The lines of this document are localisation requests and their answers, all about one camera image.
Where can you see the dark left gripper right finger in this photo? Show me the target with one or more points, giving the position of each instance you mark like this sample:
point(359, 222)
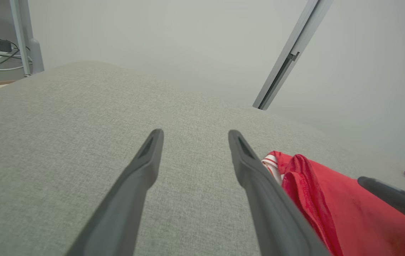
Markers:
point(270, 206)

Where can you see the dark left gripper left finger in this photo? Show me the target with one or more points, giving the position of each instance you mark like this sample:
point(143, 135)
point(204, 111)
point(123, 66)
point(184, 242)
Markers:
point(131, 199)

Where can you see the red and white garment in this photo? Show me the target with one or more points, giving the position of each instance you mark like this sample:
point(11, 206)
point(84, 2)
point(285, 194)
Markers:
point(348, 213)

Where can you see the grey metal frame leg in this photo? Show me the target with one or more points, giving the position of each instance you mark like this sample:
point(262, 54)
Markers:
point(21, 35)

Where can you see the black power adapter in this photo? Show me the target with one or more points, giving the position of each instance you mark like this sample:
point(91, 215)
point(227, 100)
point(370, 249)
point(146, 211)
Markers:
point(4, 45)

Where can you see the grey partition post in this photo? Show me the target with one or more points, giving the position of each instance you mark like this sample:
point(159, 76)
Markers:
point(291, 53)

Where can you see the grey fabric sofa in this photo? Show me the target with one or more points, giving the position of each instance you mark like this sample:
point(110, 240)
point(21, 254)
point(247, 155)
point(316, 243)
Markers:
point(81, 142)

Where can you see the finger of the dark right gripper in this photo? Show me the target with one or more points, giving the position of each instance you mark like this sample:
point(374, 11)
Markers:
point(398, 197)

